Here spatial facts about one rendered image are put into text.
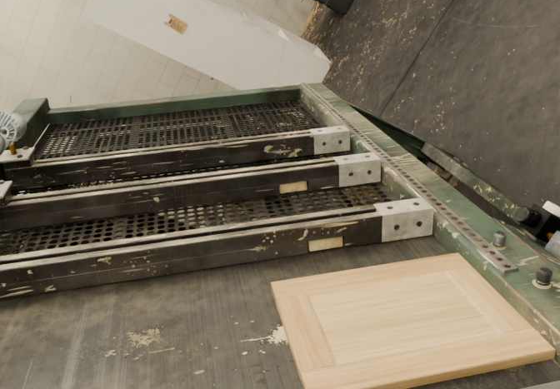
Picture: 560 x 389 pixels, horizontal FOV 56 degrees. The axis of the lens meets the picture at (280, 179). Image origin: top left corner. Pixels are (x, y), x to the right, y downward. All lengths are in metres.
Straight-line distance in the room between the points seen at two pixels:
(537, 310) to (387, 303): 0.25
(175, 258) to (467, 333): 0.59
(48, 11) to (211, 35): 2.14
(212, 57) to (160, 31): 0.48
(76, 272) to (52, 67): 5.30
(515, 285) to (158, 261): 0.70
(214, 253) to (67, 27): 5.24
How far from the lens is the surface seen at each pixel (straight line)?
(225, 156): 1.71
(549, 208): 1.29
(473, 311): 1.04
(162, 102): 2.40
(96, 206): 1.47
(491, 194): 2.29
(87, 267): 1.18
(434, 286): 1.09
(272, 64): 4.79
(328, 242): 1.20
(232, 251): 1.16
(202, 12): 4.65
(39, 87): 6.50
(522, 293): 1.05
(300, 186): 1.49
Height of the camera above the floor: 1.66
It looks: 20 degrees down
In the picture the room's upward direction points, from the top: 68 degrees counter-clockwise
